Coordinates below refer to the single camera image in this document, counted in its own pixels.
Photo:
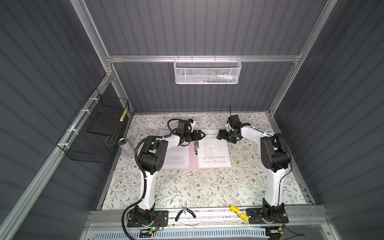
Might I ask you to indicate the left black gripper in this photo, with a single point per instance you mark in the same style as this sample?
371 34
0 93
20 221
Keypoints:
198 135

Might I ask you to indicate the printed paper sheet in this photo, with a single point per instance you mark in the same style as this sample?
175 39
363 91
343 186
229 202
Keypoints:
213 153
177 156

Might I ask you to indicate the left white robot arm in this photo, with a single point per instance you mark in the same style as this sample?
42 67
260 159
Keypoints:
149 155

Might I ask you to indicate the silver metal can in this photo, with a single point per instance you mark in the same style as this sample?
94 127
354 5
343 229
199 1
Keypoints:
126 147

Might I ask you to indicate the yellow marker in basket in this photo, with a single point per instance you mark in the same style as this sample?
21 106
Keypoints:
123 114

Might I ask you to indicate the white wire mesh basket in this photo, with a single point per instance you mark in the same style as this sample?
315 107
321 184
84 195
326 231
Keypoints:
207 71

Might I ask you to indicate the floral table mat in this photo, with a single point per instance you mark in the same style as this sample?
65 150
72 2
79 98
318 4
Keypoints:
243 184

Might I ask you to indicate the black wire mesh basket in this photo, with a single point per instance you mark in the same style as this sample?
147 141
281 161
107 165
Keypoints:
94 135

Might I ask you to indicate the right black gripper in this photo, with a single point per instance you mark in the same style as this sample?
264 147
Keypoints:
223 133

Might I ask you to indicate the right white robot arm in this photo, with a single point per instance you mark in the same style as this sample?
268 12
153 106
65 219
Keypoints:
275 158

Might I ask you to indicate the black handled pliers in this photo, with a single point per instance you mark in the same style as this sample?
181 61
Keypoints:
184 210

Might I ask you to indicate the yellow glue tube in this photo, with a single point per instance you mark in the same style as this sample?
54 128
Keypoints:
239 213

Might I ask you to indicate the metal folder clip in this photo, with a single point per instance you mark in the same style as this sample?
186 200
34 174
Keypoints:
196 147

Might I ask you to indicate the pink file folder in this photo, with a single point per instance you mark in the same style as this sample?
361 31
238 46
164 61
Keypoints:
193 158

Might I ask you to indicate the white perforated cable tray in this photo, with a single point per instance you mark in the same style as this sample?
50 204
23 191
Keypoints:
246 233

